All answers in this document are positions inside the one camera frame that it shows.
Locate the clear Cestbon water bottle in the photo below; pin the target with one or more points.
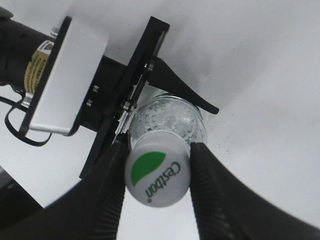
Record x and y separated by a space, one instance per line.
158 168

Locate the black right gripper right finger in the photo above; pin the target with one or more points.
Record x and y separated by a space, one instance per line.
226 209

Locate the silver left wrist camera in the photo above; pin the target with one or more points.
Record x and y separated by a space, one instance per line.
67 76

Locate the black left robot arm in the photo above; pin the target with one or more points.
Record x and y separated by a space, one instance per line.
26 56

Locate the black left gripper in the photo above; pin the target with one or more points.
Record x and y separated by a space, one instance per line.
110 92

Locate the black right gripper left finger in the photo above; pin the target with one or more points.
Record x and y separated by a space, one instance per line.
91 210

